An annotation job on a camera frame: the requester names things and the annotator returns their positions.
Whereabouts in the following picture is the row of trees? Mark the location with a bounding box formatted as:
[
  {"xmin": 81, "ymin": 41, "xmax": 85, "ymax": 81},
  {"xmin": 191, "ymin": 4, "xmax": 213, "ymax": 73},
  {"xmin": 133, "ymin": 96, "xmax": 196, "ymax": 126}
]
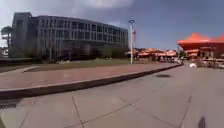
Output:
[{"xmin": 34, "ymin": 44, "xmax": 130, "ymax": 63}]

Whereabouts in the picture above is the grass strip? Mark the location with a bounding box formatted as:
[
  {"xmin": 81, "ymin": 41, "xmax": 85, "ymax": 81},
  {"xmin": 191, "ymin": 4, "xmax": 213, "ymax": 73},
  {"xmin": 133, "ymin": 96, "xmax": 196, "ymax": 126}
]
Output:
[{"xmin": 0, "ymin": 58, "xmax": 158, "ymax": 74}]

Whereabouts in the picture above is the pale lamp pole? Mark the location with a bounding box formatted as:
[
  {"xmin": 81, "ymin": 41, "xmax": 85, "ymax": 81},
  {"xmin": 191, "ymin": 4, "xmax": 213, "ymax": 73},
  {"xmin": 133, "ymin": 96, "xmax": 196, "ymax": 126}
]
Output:
[{"xmin": 128, "ymin": 19, "xmax": 136, "ymax": 65}]

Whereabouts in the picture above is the grey kerb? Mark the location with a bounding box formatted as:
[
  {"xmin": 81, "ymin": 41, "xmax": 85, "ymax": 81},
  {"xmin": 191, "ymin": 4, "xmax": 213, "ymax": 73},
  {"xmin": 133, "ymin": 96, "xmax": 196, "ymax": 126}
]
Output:
[{"xmin": 0, "ymin": 63, "xmax": 184, "ymax": 100}]

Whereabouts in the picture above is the row of red parasols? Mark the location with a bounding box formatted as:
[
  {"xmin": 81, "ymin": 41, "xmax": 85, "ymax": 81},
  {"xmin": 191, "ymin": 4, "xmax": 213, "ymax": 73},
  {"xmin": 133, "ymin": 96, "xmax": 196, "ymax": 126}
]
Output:
[{"xmin": 125, "ymin": 47, "xmax": 178, "ymax": 63}]

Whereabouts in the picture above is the grey paved plaza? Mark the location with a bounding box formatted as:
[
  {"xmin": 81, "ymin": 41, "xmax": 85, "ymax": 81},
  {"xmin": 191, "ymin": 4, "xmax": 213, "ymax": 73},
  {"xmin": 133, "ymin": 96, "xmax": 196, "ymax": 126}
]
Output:
[{"xmin": 0, "ymin": 63, "xmax": 224, "ymax": 128}]

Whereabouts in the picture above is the dark manhole cover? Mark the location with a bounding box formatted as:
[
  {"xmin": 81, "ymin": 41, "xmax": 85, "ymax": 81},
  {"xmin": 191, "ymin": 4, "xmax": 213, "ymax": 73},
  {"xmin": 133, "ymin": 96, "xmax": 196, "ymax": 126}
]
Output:
[{"xmin": 155, "ymin": 73, "xmax": 172, "ymax": 79}]

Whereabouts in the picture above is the large grey glass building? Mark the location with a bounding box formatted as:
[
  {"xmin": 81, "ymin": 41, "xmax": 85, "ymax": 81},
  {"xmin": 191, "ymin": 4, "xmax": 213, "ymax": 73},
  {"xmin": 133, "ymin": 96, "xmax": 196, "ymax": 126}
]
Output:
[{"xmin": 9, "ymin": 11, "xmax": 130, "ymax": 62}]

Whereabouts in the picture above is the red-roofed pavilion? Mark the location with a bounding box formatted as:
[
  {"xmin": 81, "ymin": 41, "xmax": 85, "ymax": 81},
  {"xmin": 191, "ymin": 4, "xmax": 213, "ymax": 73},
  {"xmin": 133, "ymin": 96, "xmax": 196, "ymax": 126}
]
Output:
[{"xmin": 176, "ymin": 31, "xmax": 224, "ymax": 62}]

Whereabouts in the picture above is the drain grate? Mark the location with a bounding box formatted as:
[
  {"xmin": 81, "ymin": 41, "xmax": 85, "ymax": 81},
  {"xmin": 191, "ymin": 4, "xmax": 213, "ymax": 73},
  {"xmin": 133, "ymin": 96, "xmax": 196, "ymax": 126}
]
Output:
[{"xmin": 0, "ymin": 101, "xmax": 18, "ymax": 110}]

